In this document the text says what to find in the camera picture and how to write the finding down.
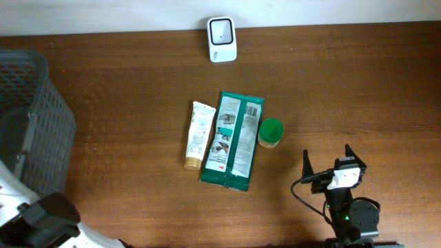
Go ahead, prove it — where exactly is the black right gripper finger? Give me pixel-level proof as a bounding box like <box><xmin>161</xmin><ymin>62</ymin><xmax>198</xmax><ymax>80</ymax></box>
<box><xmin>300</xmin><ymin>149</ymin><xmax>314</xmax><ymax>184</ymax></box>
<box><xmin>345</xmin><ymin>144</ymin><xmax>367</xmax><ymax>172</ymax></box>

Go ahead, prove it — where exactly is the green wipes packet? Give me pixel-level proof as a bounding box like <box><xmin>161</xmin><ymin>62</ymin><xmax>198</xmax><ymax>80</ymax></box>
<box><xmin>201</xmin><ymin>92</ymin><xmax>265</xmax><ymax>192</ymax></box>

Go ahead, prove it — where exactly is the white cream tube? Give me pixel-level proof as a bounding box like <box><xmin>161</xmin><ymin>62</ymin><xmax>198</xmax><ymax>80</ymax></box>
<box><xmin>184</xmin><ymin>101</ymin><xmax>216</xmax><ymax>170</ymax></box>

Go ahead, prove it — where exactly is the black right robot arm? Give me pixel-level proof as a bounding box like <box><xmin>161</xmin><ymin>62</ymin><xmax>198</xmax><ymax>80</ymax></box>
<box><xmin>290</xmin><ymin>145</ymin><xmax>403</xmax><ymax>248</ymax></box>

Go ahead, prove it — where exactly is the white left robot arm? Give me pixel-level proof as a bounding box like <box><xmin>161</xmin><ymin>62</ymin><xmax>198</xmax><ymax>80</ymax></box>
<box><xmin>1</xmin><ymin>163</ymin><xmax>131</xmax><ymax>248</ymax></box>

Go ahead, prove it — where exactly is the white barcode scanner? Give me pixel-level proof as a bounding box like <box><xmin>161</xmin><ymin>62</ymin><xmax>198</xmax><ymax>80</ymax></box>
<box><xmin>207</xmin><ymin>17</ymin><xmax>237</xmax><ymax>63</ymax></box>

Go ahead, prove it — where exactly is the green lid glass jar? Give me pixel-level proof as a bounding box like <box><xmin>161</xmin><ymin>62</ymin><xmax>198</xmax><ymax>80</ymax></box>
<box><xmin>258</xmin><ymin>118</ymin><xmax>284</xmax><ymax>149</ymax></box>

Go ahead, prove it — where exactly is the grey plastic mesh basket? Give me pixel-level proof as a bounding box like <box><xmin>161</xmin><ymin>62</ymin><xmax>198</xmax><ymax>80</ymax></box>
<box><xmin>1</xmin><ymin>50</ymin><xmax>76</xmax><ymax>197</ymax></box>

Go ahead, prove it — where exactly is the black camera cable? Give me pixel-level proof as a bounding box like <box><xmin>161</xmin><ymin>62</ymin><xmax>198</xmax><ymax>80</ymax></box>
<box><xmin>290</xmin><ymin>171</ymin><xmax>337</xmax><ymax>228</ymax></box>

